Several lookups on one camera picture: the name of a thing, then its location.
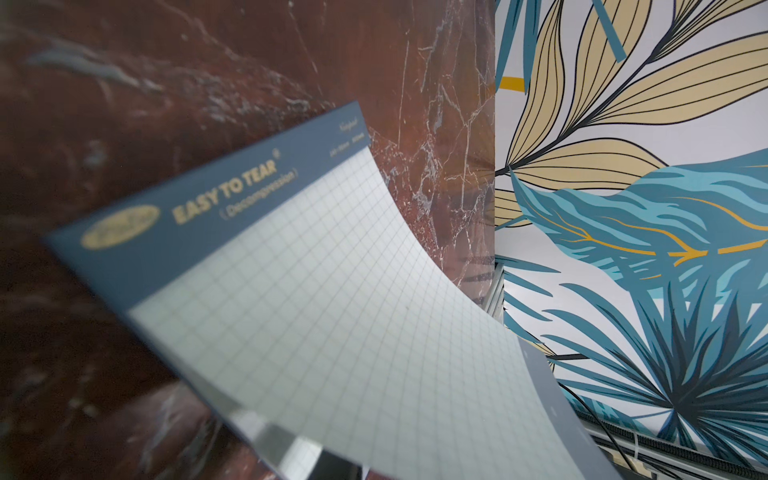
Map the grey white memo pad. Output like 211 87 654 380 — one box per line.
48 103 617 479

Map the aluminium front rail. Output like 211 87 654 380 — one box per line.
566 394 767 479

